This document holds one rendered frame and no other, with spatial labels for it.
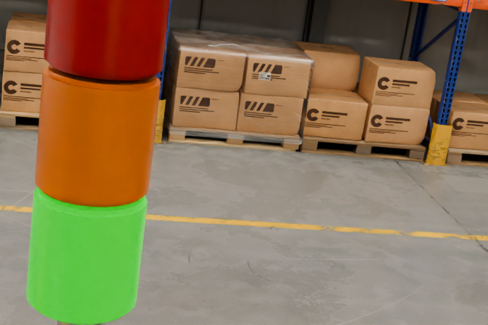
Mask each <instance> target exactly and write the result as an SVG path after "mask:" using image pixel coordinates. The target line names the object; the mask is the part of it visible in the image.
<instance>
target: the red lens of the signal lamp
mask: <svg viewBox="0 0 488 325"><path fill-rule="evenodd" d="M169 4H170V0H48V5H47V15H46V34H45V44H44V59H45V60H46V61H47V62H48V63H49V64H50V65H51V66H52V67H53V68H55V69H58V70H60V71H63V72H66V73H70V74H73V75H79V76H83V77H87V78H98V79H105V80H115V81H133V80H143V79H147V78H151V77H153V76H155V75H156V74H157V73H159V72H161V70H162V69H163V56H164V49H165V42H166V30H167V24H168V11H169Z"/></svg>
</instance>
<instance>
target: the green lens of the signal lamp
mask: <svg viewBox="0 0 488 325"><path fill-rule="evenodd" d="M146 212H147V198H146V196H143V197H142V198H140V199H139V200H138V201H136V202H132V203H131V204H128V205H121V206H116V207H88V206H82V205H73V204H70V203H66V202H61V201H59V200H57V199H54V198H51V197H50V196H48V195H46V194H45V193H43V192H42V191H41V190H40V189H39V188H38V187H36V189H35V191H34V192H33V211H32V221H31V231H30V250H29V261H28V280H27V289H26V296H27V301H28V302H29V303H30V305H31V306H32V307H33V308H35V309H36V310H37V311H38V312H39V313H41V314H42V315H44V316H47V317H49V318H51V319H54V320H57V321H61V322H65V323H70V324H101V323H106V322H109V321H113V320H116V319H118V318H120V317H121V316H124V315H126V314H127V313H129V312H130V311H131V310H132V308H133V307H134V306H135V304H136V301H137V291H138V284H139V272H140V265H141V258H142V245H143V239H144V232H145V219H146Z"/></svg>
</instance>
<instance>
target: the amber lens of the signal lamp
mask: <svg viewBox="0 0 488 325"><path fill-rule="evenodd" d="M159 95H160V80H159V79H158V78H157V77H156V75H155V76H153V77H151V78H147V79H143V80H133V81H115V80H105V79H98V78H87V77H83V76H79V75H73V74H70V73H66V72H63V71H60V70H58V69H55V68H53V67H52V66H51V65H48V66H47V67H45V68H44V69H43V74H42V84H41V103H40V113H39V123H38V142H37V153H36V172H35V184H36V185H37V187H38V188H39V189H40V190H41V191H42V192H43V193H45V194H46V195H48V196H50V197H51V198H54V199H57V200H59V201H61V202H66V203H70V204H73V205H82V206H88V207H116V206H121V205H128V204H131V203H132V202H136V201H138V200H139V199H140V198H142V197H143V196H145V195H146V194H147V193H148V190H149V186H150V174H151V167H152V160H153V147H154V140H155V128H156V121H157V114H158V102H159Z"/></svg>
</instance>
